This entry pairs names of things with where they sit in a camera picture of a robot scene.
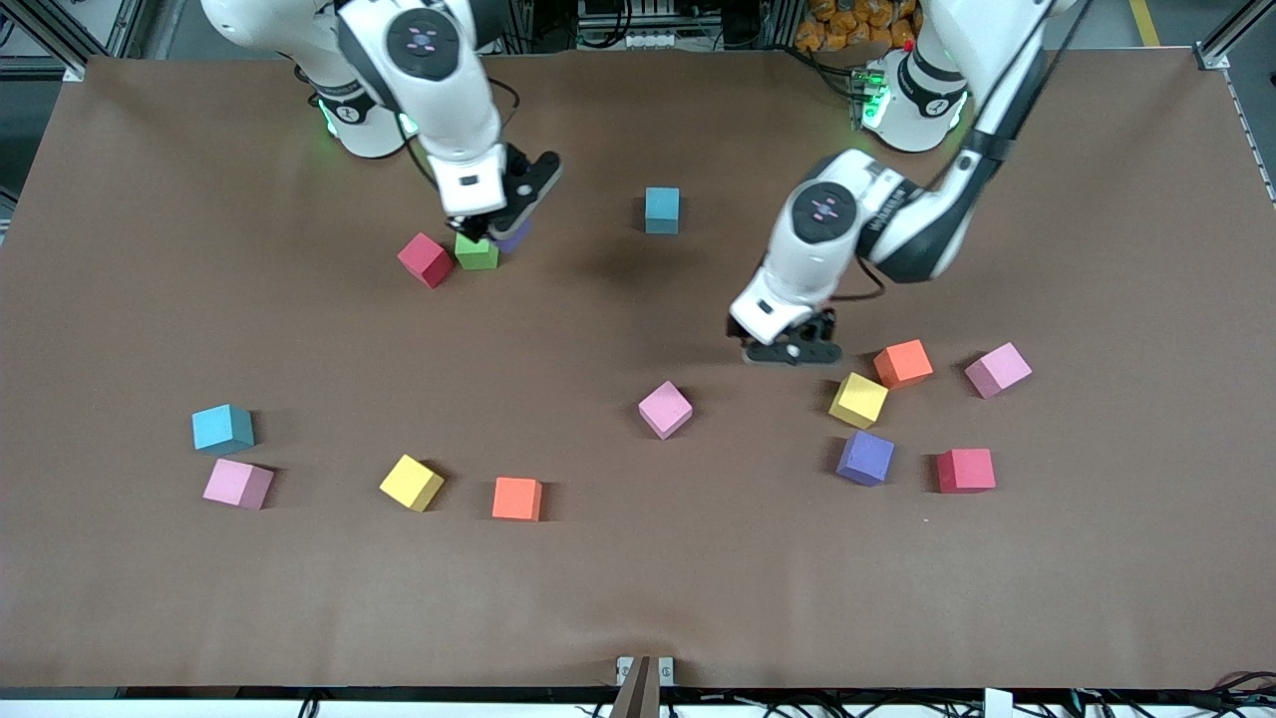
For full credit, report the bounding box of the pink foam cube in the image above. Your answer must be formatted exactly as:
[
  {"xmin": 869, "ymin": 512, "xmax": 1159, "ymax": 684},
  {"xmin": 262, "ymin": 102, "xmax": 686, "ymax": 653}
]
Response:
[
  {"xmin": 202, "ymin": 458, "xmax": 275, "ymax": 512},
  {"xmin": 964, "ymin": 342, "xmax": 1034, "ymax": 400},
  {"xmin": 638, "ymin": 380, "xmax": 694, "ymax": 441}
]

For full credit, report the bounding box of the brown table cover sheet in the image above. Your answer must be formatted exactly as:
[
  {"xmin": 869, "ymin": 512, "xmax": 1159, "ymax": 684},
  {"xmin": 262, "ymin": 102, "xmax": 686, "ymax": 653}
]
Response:
[{"xmin": 0, "ymin": 50, "xmax": 1276, "ymax": 691}]

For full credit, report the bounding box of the orange mesh bag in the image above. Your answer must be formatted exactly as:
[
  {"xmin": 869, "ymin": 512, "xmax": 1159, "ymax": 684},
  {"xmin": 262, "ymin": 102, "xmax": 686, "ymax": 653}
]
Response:
[{"xmin": 795, "ymin": 0, "xmax": 923, "ymax": 53}]

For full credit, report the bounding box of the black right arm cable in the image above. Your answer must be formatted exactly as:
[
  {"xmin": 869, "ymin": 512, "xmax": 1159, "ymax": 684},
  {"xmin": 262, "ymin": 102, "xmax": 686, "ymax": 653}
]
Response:
[{"xmin": 404, "ymin": 75, "xmax": 524, "ymax": 190}]

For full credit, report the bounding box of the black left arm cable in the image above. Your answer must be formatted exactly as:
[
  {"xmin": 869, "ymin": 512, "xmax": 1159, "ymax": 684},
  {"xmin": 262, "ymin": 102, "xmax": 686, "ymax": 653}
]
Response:
[{"xmin": 832, "ymin": 0, "xmax": 1098, "ymax": 300}]

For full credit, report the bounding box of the orange foam cube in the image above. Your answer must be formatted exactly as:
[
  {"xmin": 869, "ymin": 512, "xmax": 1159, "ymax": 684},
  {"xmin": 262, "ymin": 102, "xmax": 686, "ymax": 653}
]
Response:
[
  {"xmin": 491, "ymin": 477, "xmax": 544, "ymax": 523},
  {"xmin": 873, "ymin": 339, "xmax": 935, "ymax": 390}
]

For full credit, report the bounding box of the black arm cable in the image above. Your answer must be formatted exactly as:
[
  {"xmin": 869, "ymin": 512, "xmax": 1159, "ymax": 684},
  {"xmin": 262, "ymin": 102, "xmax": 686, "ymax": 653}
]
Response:
[
  {"xmin": 832, "ymin": 0, "xmax": 1098, "ymax": 300},
  {"xmin": 404, "ymin": 75, "xmax": 524, "ymax": 190}
]

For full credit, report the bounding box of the yellow foam cube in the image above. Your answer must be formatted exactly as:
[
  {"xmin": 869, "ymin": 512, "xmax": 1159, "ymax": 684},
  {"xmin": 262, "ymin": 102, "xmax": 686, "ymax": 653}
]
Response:
[
  {"xmin": 828, "ymin": 372, "xmax": 889, "ymax": 430},
  {"xmin": 379, "ymin": 454, "xmax": 446, "ymax": 514}
]

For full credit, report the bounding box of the blue foam cube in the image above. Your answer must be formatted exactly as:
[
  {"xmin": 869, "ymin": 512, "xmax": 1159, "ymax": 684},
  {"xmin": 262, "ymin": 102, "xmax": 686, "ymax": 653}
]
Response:
[
  {"xmin": 644, "ymin": 186, "xmax": 681, "ymax": 236},
  {"xmin": 191, "ymin": 403, "xmax": 255, "ymax": 456}
]

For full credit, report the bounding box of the red foam cube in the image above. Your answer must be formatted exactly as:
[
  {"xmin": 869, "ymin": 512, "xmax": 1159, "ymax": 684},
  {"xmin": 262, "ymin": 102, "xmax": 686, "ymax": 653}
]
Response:
[
  {"xmin": 397, "ymin": 232, "xmax": 456, "ymax": 290},
  {"xmin": 935, "ymin": 448, "xmax": 997, "ymax": 495}
]

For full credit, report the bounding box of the metal clamp bracket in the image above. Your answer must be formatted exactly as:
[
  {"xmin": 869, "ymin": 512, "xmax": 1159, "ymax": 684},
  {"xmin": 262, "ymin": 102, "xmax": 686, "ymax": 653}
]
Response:
[{"xmin": 615, "ymin": 655, "xmax": 676, "ymax": 718}]

